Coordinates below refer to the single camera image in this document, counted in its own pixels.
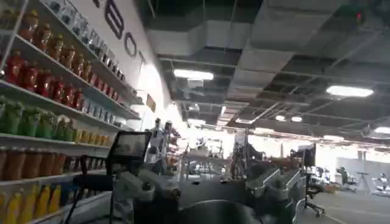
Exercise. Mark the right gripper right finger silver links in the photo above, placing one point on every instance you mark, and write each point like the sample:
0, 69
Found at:
274, 188

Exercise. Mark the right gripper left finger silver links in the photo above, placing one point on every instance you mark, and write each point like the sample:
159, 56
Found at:
143, 188

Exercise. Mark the black swivel office chair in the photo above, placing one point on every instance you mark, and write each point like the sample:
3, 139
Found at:
312, 191

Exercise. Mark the dark computer monitor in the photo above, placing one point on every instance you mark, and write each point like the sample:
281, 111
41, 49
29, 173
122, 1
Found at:
308, 155

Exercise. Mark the rack with packaged goods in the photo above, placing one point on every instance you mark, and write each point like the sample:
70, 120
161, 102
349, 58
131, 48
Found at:
173, 149

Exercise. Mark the white humanoid robot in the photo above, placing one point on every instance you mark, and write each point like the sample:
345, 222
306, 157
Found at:
157, 137

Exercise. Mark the cluttered work desk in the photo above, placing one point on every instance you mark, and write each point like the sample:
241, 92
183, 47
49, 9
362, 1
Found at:
204, 158

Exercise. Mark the small round ceiling light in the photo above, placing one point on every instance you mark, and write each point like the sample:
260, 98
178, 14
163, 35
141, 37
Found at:
280, 118
296, 119

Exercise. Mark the long ceiling light panel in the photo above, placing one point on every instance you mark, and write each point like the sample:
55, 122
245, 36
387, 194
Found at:
193, 74
349, 91

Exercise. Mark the white shelf with bottled goods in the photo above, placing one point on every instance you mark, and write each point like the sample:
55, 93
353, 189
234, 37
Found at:
45, 100

